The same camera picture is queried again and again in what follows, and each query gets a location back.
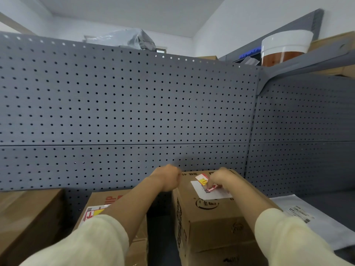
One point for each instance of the person's right hand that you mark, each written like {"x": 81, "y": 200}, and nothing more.
{"x": 224, "y": 177}

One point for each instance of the person's left hand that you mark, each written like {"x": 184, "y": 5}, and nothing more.
{"x": 165, "y": 177}

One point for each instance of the person's left fingers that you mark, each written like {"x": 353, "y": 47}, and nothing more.
{"x": 178, "y": 174}

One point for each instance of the person's right fingers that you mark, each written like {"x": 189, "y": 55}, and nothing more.
{"x": 213, "y": 183}

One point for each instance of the red and white sticker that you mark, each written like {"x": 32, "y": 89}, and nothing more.
{"x": 202, "y": 178}

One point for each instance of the cardboard box with white label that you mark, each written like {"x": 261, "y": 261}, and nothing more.
{"x": 210, "y": 218}

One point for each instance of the person's left forearm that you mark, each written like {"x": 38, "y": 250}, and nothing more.
{"x": 124, "y": 207}

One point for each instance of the person's right forearm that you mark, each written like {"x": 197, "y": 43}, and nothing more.
{"x": 249, "y": 202}

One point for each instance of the white shipping label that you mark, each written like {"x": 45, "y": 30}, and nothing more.
{"x": 219, "y": 194}

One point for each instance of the cardboard box under labelled box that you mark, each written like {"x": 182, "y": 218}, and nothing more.
{"x": 227, "y": 256}

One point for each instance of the wide grey pegboard panel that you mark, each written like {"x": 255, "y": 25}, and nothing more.
{"x": 124, "y": 108}

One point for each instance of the cardboard box with red-yellow label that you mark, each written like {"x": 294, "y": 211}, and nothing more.
{"x": 97, "y": 203}

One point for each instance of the narrow grey pegboard panel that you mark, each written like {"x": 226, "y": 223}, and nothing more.
{"x": 305, "y": 135}

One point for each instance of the white plastic mailer bag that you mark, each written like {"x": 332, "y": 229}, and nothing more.
{"x": 319, "y": 224}

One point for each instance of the grey plastic bag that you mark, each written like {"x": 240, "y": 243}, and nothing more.
{"x": 124, "y": 38}

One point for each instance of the grey metal shelf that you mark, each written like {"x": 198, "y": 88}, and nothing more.
{"x": 310, "y": 65}

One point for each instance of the white jar with brown contents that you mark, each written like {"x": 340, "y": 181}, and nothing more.
{"x": 285, "y": 47}

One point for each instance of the plain brown cardboard box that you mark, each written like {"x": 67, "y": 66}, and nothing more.
{"x": 27, "y": 218}

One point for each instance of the grey upright shelf panel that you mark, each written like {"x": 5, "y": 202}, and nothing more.
{"x": 294, "y": 27}

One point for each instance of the cardboard box beside jar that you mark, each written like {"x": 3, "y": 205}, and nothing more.
{"x": 337, "y": 44}

